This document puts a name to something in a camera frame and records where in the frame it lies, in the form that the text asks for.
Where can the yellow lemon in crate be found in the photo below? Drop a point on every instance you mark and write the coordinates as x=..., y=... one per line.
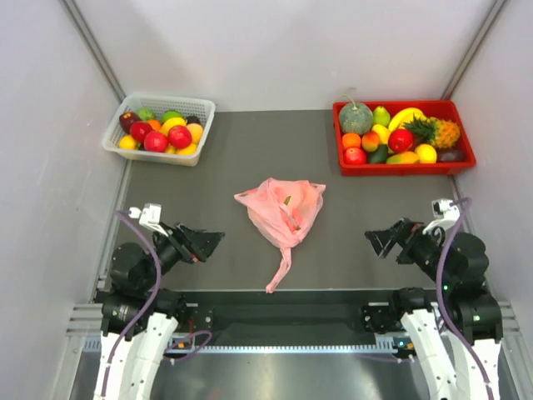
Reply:
x=426, y=153

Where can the red apple in basket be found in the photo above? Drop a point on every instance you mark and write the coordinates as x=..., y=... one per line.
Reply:
x=179, y=136

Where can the avocado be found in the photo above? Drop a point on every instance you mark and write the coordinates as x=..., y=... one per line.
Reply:
x=379, y=156

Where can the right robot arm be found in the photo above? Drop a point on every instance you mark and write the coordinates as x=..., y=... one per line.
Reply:
x=457, y=338

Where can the pineapple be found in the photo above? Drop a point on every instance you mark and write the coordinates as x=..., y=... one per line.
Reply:
x=439, y=133

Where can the red plastic crate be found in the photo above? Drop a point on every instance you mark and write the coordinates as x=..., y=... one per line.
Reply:
x=434, y=108

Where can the orange in crate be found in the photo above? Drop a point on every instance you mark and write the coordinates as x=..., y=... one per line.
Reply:
x=351, y=140

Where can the banana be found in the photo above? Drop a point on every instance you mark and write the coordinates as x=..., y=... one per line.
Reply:
x=405, y=114

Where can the dark passion fruit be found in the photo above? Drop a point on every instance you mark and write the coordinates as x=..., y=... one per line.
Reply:
x=450, y=155

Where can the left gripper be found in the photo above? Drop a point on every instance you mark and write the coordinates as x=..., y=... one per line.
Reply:
x=192, y=244

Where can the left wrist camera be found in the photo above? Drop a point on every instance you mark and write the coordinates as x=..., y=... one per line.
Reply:
x=148, y=217

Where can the green pear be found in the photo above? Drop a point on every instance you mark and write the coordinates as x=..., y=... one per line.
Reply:
x=381, y=116

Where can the red apple left basket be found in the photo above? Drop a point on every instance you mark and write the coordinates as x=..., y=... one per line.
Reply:
x=139, y=130

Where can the white plastic basket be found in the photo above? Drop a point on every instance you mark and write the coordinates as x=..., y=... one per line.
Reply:
x=198, y=116

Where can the red pomegranate in crate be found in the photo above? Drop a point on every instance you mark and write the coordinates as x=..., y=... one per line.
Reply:
x=355, y=156

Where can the pink plastic bag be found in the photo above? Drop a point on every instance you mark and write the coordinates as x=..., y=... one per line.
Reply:
x=284, y=213

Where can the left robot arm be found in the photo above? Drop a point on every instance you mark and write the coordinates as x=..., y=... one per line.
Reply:
x=138, y=315

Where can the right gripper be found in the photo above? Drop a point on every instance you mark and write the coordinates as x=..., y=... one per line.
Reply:
x=410, y=232

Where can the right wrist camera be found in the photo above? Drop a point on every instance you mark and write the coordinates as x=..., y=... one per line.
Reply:
x=445, y=213

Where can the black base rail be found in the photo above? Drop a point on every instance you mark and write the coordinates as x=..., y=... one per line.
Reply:
x=285, y=318

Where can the green lime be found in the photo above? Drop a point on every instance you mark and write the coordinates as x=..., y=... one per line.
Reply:
x=169, y=114

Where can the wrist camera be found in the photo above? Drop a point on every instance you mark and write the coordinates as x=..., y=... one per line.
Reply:
x=445, y=213
x=148, y=217

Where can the red apple basket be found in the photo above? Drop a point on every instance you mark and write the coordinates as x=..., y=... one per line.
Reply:
x=139, y=130
x=155, y=142

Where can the red yellow peach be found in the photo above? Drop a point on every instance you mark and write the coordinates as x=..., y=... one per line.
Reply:
x=370, y=141

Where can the red apple front basket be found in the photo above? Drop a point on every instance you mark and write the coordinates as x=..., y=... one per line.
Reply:
x=155, y=142

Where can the green melon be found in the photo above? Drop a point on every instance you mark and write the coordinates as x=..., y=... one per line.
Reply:
x=356, y=117

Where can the dark red fruit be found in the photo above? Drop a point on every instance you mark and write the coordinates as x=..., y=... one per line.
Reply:
x=127, y=119

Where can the red apple in crate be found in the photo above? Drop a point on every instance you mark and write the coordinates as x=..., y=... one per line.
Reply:
x=400, y=140

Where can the yellow lemon in basket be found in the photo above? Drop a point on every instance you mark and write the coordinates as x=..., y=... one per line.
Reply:
x=127, y=142

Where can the mango in crate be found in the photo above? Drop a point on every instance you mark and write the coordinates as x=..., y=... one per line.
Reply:
x=402, y=158

